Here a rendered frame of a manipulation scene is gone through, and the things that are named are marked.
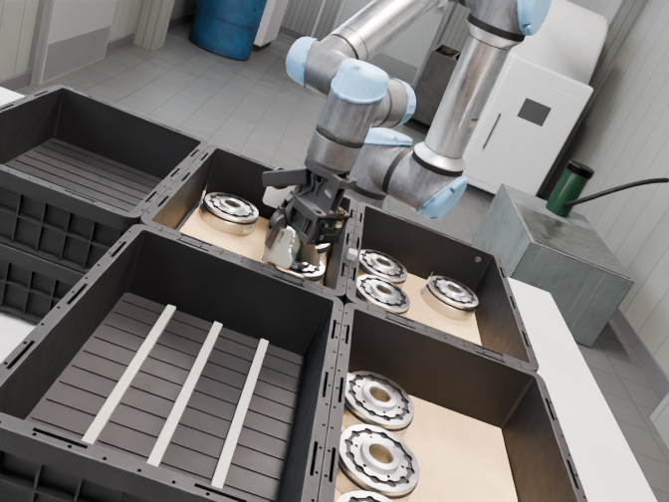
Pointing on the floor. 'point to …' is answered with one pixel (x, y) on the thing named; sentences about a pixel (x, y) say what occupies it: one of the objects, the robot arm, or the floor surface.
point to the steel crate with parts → (432, 87)
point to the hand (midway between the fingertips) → (279, 265)
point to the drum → (227, 26)
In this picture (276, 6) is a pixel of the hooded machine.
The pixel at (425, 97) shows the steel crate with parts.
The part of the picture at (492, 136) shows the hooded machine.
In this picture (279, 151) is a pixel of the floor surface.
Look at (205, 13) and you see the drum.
